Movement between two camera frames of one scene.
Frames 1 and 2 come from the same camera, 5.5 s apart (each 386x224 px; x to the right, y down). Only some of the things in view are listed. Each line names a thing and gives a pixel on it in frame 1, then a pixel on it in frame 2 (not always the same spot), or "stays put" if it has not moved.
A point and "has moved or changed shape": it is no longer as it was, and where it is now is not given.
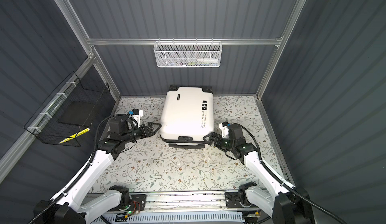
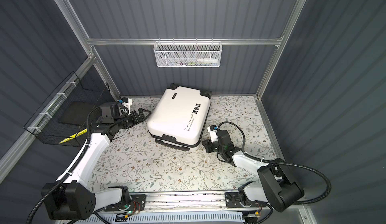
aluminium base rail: (179, 201) stays put
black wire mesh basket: (66, 117) stays put
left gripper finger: (155, 131) → (147, 114)
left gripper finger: (150, 124) → (146, 112)
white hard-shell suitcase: (187, 116) has moved or changed shape
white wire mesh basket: (188, 54) stays put
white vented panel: (171, 217) stays put
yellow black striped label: (73, 136) stays put
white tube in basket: (207, 60) stays put
